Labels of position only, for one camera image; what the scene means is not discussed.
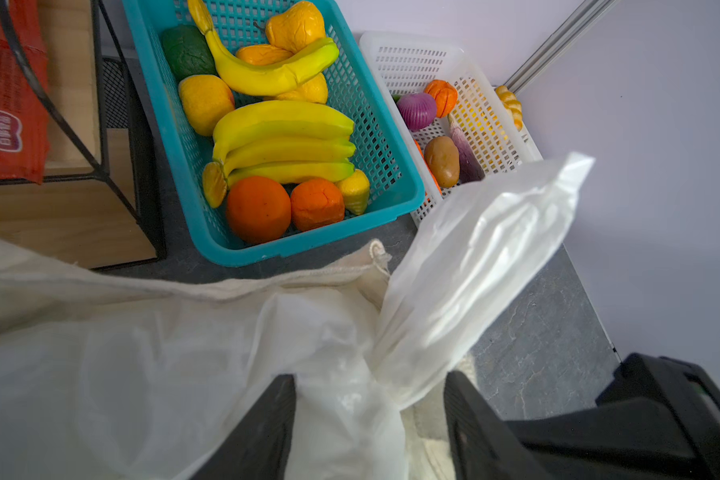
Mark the white plastic grocery bag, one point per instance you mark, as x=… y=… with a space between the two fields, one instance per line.
x=150 y=389

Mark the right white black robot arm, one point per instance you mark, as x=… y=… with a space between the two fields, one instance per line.
x=659 y=418

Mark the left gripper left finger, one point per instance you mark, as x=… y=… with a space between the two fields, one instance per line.
x=259 y=446

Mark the small striped purple eggplant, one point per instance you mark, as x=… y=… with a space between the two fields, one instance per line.
x=470 y=168

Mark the teal plastic fruit basket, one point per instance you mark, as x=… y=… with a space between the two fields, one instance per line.
x=395 y=186

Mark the green avocado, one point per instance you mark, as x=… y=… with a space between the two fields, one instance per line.
x=186 y=52

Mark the black wire wooden shelf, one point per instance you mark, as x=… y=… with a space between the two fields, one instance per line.
x=99 y=204

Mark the white plastic vegetable basket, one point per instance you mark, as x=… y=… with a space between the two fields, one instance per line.
x=404 y=64

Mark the yellow lemon front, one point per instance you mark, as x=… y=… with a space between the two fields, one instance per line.
x=355 y=190

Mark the brown potato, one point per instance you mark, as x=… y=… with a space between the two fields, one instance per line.
x=442 y=157

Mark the orange tangerine in white basket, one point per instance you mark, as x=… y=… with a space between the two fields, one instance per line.
x=445 y=96

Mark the orange fruit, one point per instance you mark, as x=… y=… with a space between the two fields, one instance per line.
x=316 y=203
x=258 y=210

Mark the single yellow banana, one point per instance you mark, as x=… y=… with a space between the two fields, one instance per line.
x=268 y=80

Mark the croissant right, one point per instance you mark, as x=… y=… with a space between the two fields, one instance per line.
x=512 y=105

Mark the orange fruit front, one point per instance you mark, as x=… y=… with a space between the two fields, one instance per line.
x=316 y=203

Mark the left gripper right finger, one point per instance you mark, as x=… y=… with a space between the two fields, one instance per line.
x=482 y=446

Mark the red snack packet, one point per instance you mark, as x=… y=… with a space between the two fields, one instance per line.
x=24 y=143

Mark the yellow banana bunch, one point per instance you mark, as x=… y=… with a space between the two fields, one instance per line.
x=274 y=131

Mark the yellow pear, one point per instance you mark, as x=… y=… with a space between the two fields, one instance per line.
x=295 y=29

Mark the orange carrot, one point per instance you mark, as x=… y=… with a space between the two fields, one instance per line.
x=434 y=180

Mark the orange fruit rear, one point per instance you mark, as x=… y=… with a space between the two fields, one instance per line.
x=258 y=210

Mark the purple red onion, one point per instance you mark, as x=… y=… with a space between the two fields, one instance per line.
x=417 y=110

